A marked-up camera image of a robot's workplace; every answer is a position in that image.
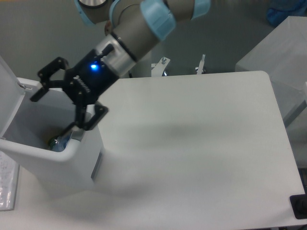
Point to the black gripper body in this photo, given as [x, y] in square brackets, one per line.
[88, 79]

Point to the blue plastic bag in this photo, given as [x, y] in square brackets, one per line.
[279, 10]

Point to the paper sheet in plastic sleeve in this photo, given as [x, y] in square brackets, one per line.
[9, 172]

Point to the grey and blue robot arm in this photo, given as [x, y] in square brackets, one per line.
[137, 26]

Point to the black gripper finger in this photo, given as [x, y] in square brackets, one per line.
[84, 122]
[45, 75]

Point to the white pedestal base frame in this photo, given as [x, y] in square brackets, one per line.
[159, 69]

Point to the clear plastic water bottle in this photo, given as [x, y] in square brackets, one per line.
[63, 141]

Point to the black device at table edge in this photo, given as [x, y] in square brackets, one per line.
[299, 206]

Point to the trash inside the can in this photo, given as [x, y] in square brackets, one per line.
[53, 142]

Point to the white covered cabinet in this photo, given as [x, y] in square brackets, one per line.
[282, 54]

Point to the white trash can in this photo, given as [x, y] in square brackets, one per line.
[26, 127]

